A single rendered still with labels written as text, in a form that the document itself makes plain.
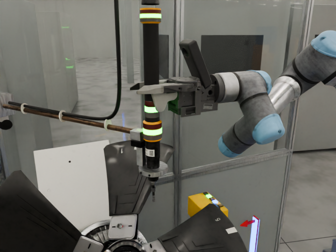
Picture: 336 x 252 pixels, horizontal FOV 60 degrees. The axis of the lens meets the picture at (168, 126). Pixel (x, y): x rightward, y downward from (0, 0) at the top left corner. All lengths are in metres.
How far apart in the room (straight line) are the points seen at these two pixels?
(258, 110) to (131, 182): 0.40
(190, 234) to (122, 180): 0.25
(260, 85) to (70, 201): 0.70
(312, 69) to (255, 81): 0.32
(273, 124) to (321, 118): 4.13
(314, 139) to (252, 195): 2.95
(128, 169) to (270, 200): 1.48
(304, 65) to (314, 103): 3.66
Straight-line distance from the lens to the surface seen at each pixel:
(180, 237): 0.89
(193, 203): 1.27
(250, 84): 0.75
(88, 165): 1.08
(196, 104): 0.67
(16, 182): 0.79
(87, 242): 0.80
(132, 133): 0.69
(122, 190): 0.86
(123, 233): 0.83
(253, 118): 0.73
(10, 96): 1.10
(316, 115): 4.77
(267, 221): 2.30
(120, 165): 0.90
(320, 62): 1.02
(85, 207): 1.05
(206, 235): 0.90
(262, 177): 2.05
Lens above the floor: 1.75
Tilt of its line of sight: 18 degrees down
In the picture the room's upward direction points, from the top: straight up
